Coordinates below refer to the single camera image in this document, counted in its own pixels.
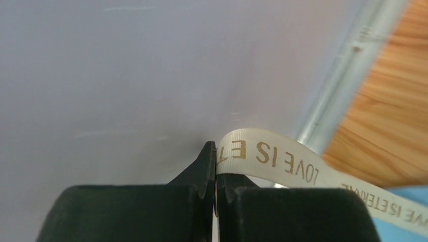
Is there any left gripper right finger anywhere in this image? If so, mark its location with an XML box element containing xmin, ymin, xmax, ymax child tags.
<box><xmin>217</xmin><ymin>174</ymin><xmax>380</xmax><ymax>241</ymax></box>

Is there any blue wrapping paper sheet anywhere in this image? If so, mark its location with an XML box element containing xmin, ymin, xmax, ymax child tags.
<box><xmin>371</xmin><ymin>186</ymin><xmax>428</xmax><ymax>242</ymax></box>

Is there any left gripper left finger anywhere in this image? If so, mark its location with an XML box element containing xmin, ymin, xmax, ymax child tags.
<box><xmin>37</xmin><ymin>142</ymin><xmax>216</xmax><ymax>241</ymax></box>

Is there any cream printed ribbon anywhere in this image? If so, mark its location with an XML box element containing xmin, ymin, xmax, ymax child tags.
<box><xmin>216</xmin><ymin>129</ymin><xmax>427</xmax><ymax>237</ymax></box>

